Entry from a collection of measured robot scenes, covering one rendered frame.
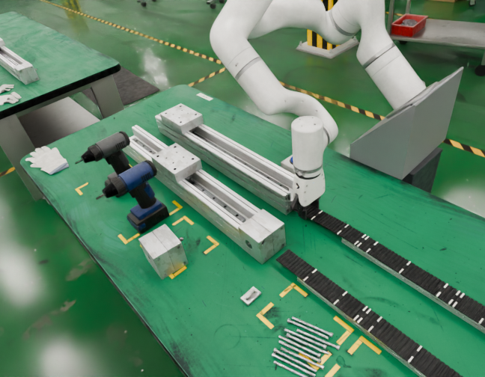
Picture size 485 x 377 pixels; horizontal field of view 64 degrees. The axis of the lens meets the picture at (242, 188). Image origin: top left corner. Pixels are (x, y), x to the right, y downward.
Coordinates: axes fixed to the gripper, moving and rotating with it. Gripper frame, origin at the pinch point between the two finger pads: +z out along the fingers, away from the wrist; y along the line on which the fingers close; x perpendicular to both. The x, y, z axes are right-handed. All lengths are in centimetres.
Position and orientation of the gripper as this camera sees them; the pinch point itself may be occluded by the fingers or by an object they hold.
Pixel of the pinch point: (308, 208)
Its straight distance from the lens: 123.9
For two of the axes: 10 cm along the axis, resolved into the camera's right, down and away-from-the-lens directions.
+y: 7.5, -4.9, 4.4
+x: -6.5, -4.3, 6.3
